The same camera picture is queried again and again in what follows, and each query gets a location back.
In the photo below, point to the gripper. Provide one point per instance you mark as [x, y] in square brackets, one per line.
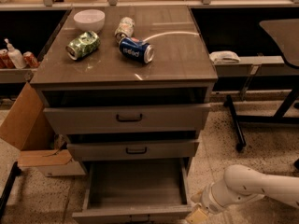
[209, 200]

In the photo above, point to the grey bottom drawer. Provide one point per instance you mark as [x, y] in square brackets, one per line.
[135, 192]

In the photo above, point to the grey drawer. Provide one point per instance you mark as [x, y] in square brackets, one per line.
[135, 192]
[133, 146]
[128, 119]

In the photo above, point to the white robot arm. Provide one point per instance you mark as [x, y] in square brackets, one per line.
[241, 184]

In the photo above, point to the grey middle drawer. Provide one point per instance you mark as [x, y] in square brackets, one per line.
[133, 146]

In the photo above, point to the grey drawer cabinet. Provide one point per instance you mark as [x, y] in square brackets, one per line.
[180, 72]

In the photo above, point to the grey top drawer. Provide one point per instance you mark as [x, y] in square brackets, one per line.
[128, 119]

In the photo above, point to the black table stand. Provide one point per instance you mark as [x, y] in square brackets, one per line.
[285, 33]

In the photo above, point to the folded white cloth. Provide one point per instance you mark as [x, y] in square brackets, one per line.
[224, 57]

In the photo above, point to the blue pepsi can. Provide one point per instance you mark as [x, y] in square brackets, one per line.
[137, 50]

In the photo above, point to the black bar left floor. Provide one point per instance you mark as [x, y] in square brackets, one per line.
[14, 172]

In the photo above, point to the brown cardboard box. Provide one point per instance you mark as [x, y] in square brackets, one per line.
[27, 129]

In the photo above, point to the crushed green soda can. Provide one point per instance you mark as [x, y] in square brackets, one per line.
[83, 45]

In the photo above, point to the white bowl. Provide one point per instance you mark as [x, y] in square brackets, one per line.
[90, 20]

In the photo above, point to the red can right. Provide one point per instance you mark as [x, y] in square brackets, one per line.
[30, 59]

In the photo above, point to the red can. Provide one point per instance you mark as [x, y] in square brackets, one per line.
[30, 59]
[5, 61]

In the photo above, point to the grey left shelf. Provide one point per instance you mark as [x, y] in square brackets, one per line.
[9, 76]

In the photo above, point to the white pump bottle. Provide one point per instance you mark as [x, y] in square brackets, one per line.
[15, 56]

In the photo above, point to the red can left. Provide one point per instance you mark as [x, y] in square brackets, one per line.
[5, 61]

